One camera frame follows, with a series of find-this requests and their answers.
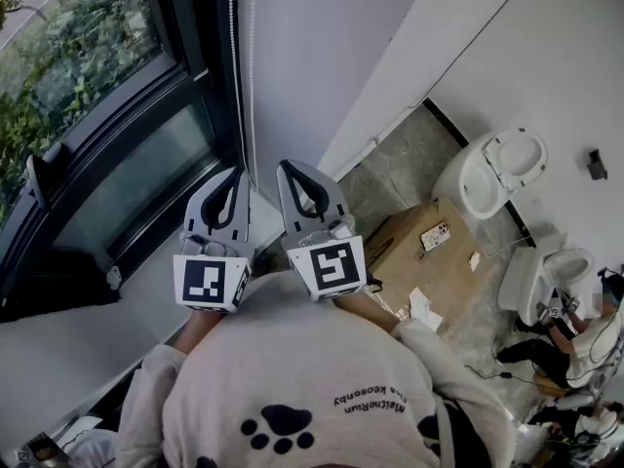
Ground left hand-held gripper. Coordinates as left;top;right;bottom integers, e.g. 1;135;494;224
173;167;257;315

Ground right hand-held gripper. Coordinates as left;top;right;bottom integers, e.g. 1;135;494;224
276;158;368;302

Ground white bead pull chain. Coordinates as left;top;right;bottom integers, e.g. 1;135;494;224
226;0;259;187

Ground person's right forearm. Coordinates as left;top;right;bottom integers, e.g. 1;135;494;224
333;292;404;333

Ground person's left forearm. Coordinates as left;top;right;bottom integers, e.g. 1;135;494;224
173;309;215;355

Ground white toilet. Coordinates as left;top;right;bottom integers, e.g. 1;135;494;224
497;234;596;326
432;126;549;221

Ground black framed window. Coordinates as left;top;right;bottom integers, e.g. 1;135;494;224
0;0;250;324

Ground large cardboard box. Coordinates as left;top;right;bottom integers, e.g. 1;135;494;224
363;197;484;331

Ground phone with patterned case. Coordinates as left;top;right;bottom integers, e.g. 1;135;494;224
419;217;450;252

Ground crumpled white paper sheets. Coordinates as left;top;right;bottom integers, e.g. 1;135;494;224
408;288;444;333

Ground beige paw print sweatshirt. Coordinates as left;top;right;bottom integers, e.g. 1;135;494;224
116;273;518;468

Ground green trees outside window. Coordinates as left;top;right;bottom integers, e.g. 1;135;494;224
0;0;176;223

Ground black window handle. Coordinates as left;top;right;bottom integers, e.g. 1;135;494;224
24;141;69;212

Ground black cable with adapter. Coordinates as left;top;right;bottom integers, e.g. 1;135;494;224
462;363;537;384

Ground black bag with grey strap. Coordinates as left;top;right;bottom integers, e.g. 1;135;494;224
432;397;488;468

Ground black wall bracket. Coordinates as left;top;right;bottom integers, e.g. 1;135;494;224
587;148;608;180

